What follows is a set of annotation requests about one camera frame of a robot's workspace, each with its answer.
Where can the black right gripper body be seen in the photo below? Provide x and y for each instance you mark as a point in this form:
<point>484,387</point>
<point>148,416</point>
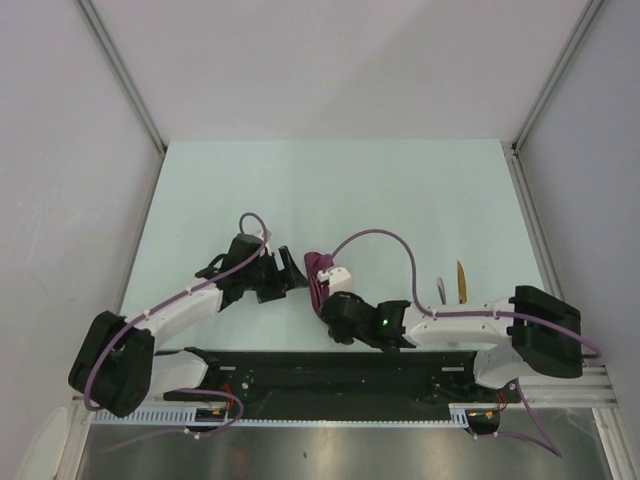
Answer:
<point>341,337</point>

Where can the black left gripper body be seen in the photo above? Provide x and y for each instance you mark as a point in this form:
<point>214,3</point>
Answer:
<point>264,278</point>

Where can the magenta satin napkin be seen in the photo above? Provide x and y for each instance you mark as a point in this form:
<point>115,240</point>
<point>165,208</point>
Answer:
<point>315,263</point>

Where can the silver metal fork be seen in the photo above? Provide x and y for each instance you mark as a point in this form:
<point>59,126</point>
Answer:
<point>441,290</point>

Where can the gold butter knife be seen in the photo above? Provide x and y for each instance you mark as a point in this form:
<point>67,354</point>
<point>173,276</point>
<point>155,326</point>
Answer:
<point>461,284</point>

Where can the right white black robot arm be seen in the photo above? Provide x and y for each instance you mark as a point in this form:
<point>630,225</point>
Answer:
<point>528,333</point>

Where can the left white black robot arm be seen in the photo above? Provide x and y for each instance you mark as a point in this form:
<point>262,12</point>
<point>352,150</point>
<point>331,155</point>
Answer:
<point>119,364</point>

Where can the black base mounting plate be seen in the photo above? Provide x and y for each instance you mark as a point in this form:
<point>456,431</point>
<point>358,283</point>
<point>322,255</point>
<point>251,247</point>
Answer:
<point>318,407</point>

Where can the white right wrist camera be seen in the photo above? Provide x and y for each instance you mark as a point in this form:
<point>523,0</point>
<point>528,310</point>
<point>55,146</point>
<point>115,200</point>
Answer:
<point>335,279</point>

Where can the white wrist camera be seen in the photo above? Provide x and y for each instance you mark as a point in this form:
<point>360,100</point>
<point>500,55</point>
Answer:
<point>335,279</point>
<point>264,236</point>

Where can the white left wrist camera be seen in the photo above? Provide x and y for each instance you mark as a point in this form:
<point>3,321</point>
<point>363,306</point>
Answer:
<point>264,236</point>

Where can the white slotted cable duct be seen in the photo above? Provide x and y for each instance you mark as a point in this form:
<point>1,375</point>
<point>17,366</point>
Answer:
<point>191,416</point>

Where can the right aluminium frame post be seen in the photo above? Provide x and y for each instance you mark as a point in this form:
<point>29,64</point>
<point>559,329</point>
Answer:
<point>560,68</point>

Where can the aluminium front rail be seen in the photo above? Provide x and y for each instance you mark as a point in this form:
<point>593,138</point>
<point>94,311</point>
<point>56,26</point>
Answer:
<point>565,385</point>

